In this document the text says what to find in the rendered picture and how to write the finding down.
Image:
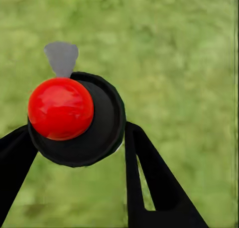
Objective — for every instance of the pesticide atomizer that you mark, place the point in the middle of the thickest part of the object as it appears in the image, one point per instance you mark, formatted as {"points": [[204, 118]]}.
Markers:
{"points": [[77, 118]]}

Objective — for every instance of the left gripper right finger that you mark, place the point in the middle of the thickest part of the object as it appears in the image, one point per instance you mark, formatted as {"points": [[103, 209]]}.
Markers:
{"points": [[173, 207]]}

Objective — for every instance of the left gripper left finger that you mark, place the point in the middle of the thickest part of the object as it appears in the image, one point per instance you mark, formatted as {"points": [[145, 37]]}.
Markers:
{"points": [[17, 153]]}

